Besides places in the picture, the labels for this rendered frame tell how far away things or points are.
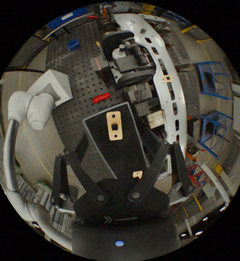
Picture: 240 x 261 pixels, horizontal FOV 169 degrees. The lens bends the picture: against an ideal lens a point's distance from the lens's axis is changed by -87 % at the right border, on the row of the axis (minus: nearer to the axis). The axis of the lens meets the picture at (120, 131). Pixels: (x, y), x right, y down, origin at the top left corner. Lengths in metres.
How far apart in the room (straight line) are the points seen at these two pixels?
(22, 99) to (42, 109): 0.18
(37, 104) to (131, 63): 0.51
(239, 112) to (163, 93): 7.86
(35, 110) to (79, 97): 0.39
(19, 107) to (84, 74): 0.55
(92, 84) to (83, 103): 0.17
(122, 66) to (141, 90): 0.13
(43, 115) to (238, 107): 8.48
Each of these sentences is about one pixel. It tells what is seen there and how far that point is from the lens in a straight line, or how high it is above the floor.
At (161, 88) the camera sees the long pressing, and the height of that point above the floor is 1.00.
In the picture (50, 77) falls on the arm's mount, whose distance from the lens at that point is 0.66.
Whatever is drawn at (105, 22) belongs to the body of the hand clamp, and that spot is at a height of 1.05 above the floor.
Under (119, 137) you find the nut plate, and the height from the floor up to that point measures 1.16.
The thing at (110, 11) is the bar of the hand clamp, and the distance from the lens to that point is 0.55.
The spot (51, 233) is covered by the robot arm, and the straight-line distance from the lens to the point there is 0.33.
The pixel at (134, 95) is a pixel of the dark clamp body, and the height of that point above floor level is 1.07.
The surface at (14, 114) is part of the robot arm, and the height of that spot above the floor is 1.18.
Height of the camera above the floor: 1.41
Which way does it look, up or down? 68 degrees down
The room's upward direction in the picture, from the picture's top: 169 degrees clockwise
